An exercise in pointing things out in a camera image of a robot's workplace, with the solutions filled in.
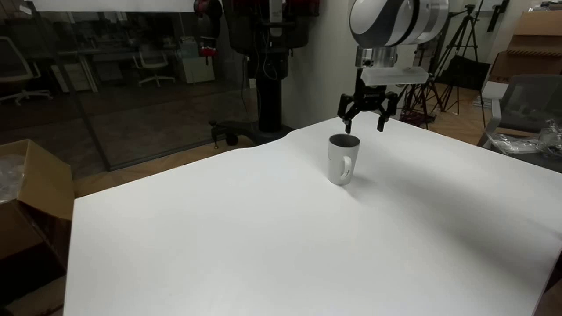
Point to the white drawer cabinet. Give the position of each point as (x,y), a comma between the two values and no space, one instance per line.
(79,77)
(195,63)

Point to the black hanging device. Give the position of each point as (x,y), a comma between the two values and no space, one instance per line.
(497,14)

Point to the open brown cardboard box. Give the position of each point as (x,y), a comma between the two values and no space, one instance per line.
(40,186)

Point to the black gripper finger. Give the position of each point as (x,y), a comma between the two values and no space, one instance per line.
(386,114)
(347,116)

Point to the white paper table cover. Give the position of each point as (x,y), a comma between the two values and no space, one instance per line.
(291,246)

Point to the white ceramic mug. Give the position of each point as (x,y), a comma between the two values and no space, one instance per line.
(337,163)

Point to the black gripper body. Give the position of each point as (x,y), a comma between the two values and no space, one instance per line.
(368,98)

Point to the large clear plastic bag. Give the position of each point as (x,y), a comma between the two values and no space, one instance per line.
(526,141)

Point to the crumpled clear plastic bag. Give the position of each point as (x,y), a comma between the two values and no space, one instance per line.
(8,177)

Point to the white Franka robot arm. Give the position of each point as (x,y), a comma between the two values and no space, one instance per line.
(396,23)

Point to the black fabric panel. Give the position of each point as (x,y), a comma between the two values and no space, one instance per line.
(465,72)

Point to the black camera tripod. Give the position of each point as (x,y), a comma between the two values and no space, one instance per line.
(465,35)
(419,88)

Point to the black machine on pedestal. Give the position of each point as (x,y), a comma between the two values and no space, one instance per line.
(270,88)

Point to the white office chair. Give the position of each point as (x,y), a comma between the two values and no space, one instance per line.
(154,62)
(14,63)

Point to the small red object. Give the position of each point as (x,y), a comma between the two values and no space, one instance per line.
(203,53)

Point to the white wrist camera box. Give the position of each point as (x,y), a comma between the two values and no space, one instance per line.
(396,76)

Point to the large closed cardboard box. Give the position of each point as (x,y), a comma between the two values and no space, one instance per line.
(526,46)

